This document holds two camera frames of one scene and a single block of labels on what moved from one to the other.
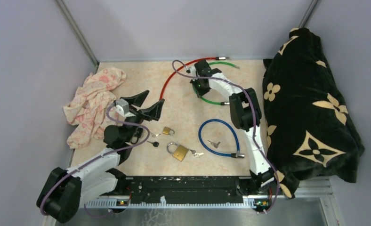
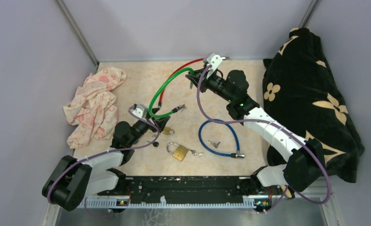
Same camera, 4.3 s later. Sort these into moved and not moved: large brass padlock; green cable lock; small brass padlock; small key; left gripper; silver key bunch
Moved: green cable lock; left gripper
Not moved: small brass padlock; small key; silver key bunch; large brass padlock
